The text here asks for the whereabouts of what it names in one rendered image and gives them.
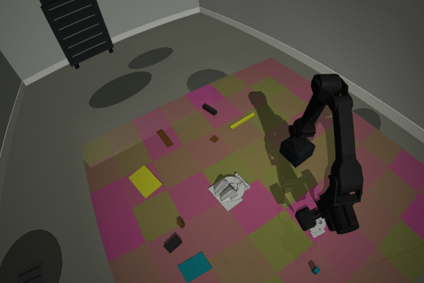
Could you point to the yellow flat bar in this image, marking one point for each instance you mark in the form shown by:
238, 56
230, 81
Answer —
242, 120

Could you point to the small teal cube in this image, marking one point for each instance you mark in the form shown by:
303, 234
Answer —
316, 270

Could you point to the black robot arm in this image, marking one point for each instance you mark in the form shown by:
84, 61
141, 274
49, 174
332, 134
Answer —
346, 172

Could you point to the teal flat rectangular plate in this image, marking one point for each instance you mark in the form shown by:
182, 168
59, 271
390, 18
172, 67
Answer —
194, 267

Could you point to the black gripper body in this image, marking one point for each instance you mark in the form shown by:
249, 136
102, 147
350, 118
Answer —
306, 219

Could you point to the yellow flat rectangular plate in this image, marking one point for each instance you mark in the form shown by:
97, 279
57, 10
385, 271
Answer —
145, 181

